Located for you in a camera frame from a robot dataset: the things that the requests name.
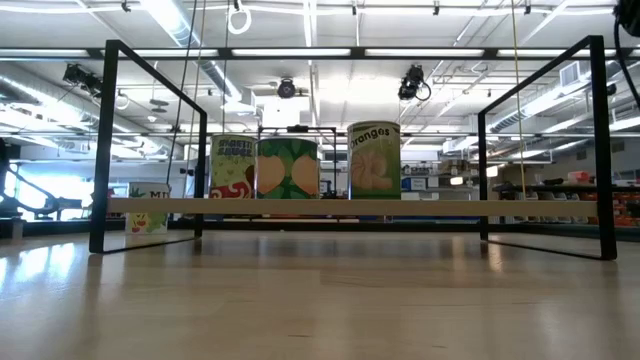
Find spaghetti sauce can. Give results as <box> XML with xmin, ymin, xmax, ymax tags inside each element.
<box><xmin>208</xmin><ymin>133</ymin><xmax>257</xmax><ymax>200</ymax></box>

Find silver ceiling air duct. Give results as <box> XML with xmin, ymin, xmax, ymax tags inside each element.
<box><xmin>141</xmin><ymin>0</ymin><xmax>246</xmax><ymax>104</ymax></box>

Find black-framed wooden shelf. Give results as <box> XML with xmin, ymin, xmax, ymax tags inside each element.
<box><xmin>88</xmin><ymin>34</ymin><xmax>618</xmax><ymax>262</ymax></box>

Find black ceiling-mounted camera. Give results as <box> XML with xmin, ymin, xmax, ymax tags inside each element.
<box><xmin>62</xmin><ymin>63</ymin><xmax>104</xmax><ymax>97</ymax></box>

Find round black ceiling device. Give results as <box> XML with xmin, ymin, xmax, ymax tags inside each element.
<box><xmin>276</xmin><ymin>77</ymin><xmax>297</xmax><ymax>100</ymax></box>

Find green peach can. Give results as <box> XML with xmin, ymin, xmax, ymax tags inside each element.
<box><xmin>253</xmin><ymin>137</ymin><xmax>321</xmax><ymax>201</ymax></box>

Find long overhead light bar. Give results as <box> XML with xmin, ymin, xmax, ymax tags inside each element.
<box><xmin>0</xmin><ymin>46</ymin><xmax>640</xmax><ymax>61</ymax></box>

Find black hanging cable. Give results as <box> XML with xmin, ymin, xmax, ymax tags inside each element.
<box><xmin>164</xmin><ymin>0</ymin><xmax>200</xmax><ymax>189</ymax></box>

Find large white cable ring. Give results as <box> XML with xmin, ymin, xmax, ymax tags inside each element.
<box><xmin>227</xmin><ymin>2</ymin><xmax>253</xmax><ymax>36</ymax></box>

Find background storage shelf unit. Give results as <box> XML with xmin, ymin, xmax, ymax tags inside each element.
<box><xmin>492</xmin><ymin>169</ymin><xmax>640</xmax><ymax>226</ymax></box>

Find yellow hanging cable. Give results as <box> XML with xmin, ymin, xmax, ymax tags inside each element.
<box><xmin>509</xmin><ymin>0</ymin><xmax>528</xmax><ymax>201</ymax></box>

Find black table border rail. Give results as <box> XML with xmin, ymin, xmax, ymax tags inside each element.
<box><xmin>0</xmin><ymin>217</ymin><xmax>640</xmax><ymax>244</ymax></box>

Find white air vent grille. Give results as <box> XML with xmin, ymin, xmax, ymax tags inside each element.
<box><xmin>558</xmin><ymin>60</ymin><xmax>582</xmax><ymax>89</ymax></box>

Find orange red storage bins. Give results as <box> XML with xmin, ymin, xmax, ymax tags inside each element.
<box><xmin>613</xmin><ymin>192</ymin><xmax>640</xmax><ymax>226</ymax></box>

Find black ceiling device with cable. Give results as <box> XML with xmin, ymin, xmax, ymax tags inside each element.
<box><xmin>397</xmin><ymin>63</ymin><xmax>433</xmax><ymax>102</ymax></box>

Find mixed fruit can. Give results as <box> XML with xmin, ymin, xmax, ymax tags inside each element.
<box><xmin>124</xmin><ymin>181</ymin><xmax>172</xmax><ymax>236</ymax></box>

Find green oranges can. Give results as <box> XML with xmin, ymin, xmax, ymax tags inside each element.
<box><xmin>346</xmin><ymin>120</ymin><xmax>403</xmax><ymax>201</ymax></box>

